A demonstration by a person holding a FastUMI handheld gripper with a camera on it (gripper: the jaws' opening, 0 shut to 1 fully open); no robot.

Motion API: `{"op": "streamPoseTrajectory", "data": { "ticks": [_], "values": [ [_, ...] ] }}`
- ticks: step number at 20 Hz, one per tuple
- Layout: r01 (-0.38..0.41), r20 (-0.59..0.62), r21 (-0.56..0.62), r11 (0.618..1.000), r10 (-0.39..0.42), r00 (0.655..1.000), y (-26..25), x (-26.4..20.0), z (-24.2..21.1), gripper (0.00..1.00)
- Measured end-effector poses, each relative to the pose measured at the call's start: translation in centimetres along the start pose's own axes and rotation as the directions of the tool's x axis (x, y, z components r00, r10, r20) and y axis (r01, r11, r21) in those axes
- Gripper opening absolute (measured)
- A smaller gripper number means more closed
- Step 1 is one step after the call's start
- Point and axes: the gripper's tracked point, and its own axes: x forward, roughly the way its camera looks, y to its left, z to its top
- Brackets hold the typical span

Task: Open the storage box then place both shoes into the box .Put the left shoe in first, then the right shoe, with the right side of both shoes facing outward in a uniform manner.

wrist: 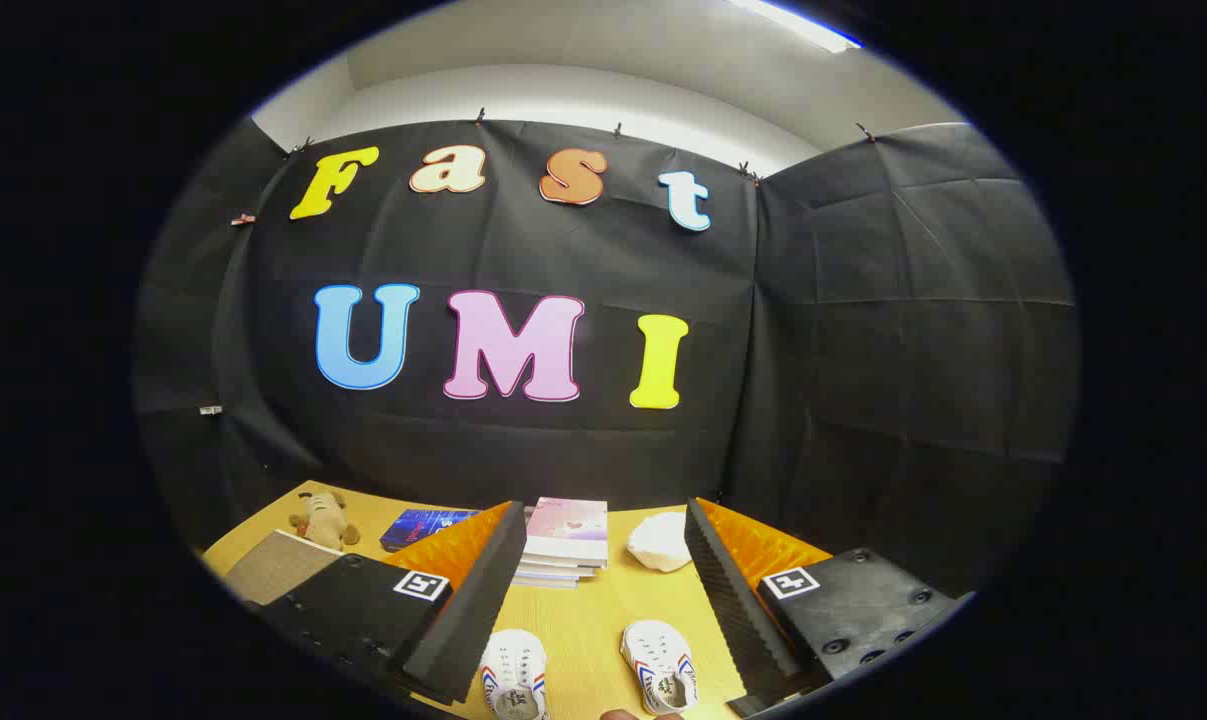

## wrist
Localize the white striped canvas shoe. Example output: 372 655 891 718
480 628 549 720
620 620 699 716

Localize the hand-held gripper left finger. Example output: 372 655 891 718
258 501 529 706

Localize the dark blue book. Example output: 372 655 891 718
380 508 480 553

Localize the pink cover book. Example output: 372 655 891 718
523 497 609 568

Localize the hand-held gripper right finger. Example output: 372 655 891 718
683 497 974 716

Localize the brown fabric storage box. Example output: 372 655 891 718
225 530 344 606

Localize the brown plush toy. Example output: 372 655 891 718
288 490 361 551

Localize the white plush toy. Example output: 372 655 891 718
627 512 694 573

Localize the thin white book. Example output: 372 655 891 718
516 558 601 580

